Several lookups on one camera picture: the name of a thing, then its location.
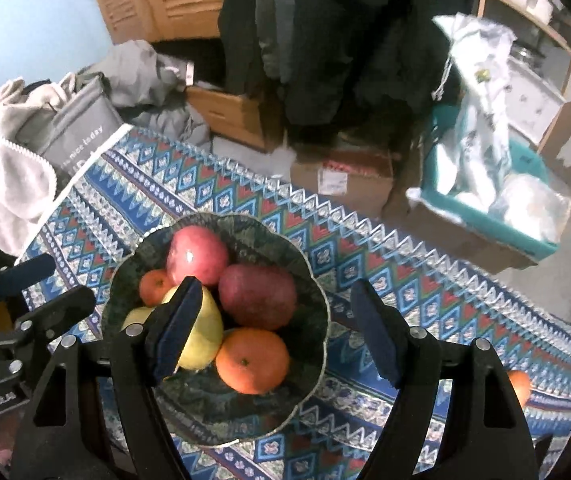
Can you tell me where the dark green scalloped bowl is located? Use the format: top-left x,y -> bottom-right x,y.
102,212 -> 331,448

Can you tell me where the open cardboard box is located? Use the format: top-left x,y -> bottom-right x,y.
290,145 -> 396,218

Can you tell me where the wooden shelf rack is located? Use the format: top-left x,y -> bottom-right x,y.
475,0 -> 571,156

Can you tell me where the grey jacket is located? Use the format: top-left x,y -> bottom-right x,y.
256,0 -> 291,81

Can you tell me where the red apple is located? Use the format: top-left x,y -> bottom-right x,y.
218,263 -> 297,331
166,225 -> 230,288

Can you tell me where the small orange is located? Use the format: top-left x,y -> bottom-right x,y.
508,370 -> 533,408
139,269 -> 174,307

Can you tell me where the white printed cabinet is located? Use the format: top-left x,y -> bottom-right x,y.
508,55 -> 566,148

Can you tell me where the grey tote bag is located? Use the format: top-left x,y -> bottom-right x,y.
16,72 -> 126,173

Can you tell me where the metal pot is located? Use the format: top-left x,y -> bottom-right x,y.
510,42 -> 541,61

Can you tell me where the wooden drawer box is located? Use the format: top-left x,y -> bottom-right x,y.
186,85 -> 286,153

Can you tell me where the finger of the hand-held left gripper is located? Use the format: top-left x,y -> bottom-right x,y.
16,285 -> 97,349
0,254 -> 56,307

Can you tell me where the grey clothing pile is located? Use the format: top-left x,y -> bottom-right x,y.
78,40 -> 211,148

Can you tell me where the black coat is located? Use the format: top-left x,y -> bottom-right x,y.
218,0 -> 266,96

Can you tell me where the black hooded jacket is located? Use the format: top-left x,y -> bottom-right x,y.
285,0 -> 476,136

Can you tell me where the white towel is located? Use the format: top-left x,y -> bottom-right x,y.
0,78 -> 59,256

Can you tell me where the large orange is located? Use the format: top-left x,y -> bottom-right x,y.
216,328 -> 290,395

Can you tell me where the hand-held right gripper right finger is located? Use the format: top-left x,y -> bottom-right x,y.
350,279 -> 539,480

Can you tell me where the teal plastic bin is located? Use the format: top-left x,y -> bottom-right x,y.
408,105 -> 559,261

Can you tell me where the blue patterned tablecloth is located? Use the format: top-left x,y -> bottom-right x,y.
16,125 -> 571,480

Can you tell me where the white pot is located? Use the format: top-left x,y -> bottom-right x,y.
505,0 -> 553,23

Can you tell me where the clear plastic bag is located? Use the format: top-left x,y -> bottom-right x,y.
488,174 -> 571,243

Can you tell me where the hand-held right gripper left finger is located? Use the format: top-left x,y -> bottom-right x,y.
10,276 -> 204,480

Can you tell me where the yellow-green pear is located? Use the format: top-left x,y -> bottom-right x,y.
160,285 -> 225,371

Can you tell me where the flat cardboard box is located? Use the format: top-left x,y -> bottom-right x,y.
383,195 -> 539,273

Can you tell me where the white printed plastic bag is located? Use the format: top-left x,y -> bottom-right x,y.
433,14 -> 516,211

